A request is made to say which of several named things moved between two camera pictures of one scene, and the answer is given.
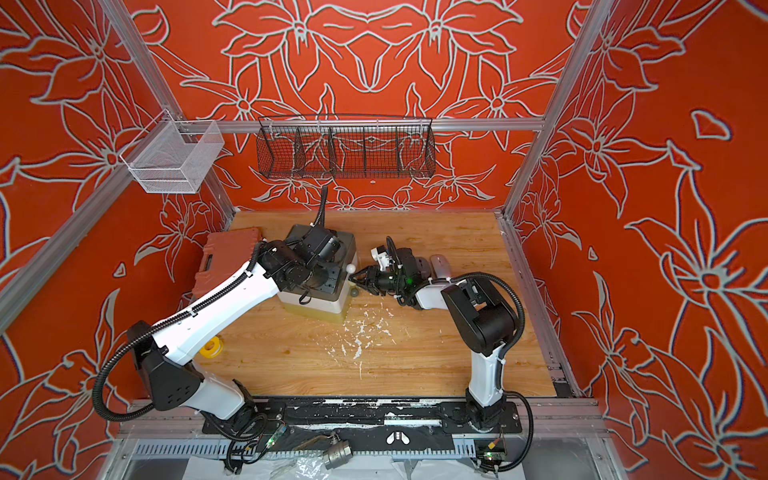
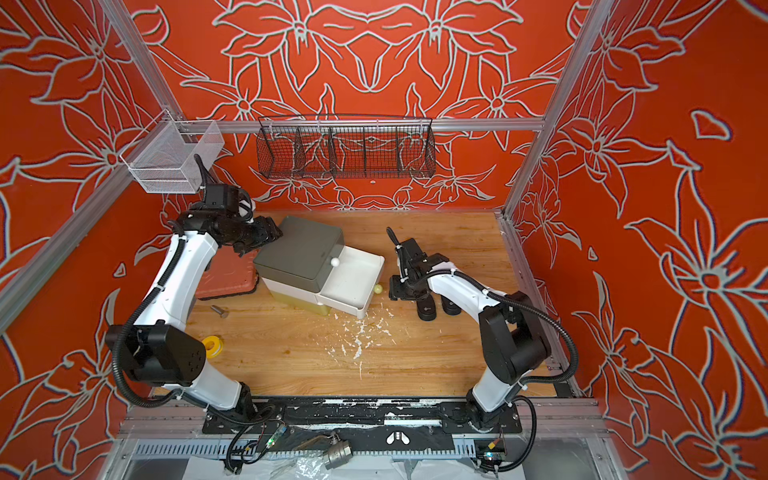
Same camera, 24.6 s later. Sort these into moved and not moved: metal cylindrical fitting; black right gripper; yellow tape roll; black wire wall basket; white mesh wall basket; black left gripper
Moved: black right gripper; black left gripper
Not moved: metal cylindrical fitting; yellow tape roll; white mesh wall basket; black wire wall basket
